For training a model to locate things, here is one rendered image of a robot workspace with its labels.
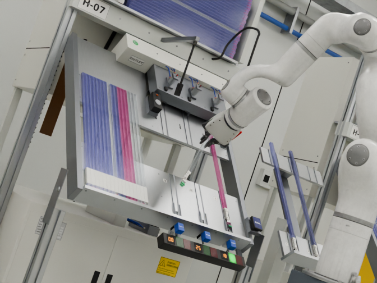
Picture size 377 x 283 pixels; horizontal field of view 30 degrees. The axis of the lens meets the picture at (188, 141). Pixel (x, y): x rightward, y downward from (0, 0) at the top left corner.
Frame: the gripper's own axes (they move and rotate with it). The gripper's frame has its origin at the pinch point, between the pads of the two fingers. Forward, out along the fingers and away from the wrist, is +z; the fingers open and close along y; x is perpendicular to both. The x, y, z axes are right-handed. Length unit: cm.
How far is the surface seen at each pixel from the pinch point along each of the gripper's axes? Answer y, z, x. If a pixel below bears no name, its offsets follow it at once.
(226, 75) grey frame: 6.2, 8.3, -46.4
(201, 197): -10.7, 4.9, 17.5
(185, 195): -5.7, 4.5, 22.2
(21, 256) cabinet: 20, 42, 59
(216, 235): -21.6, 2.9, 27.4
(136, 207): 6.9, 0.6, 44.1
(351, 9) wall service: -48, 58, -265
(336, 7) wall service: -41, 65, -265
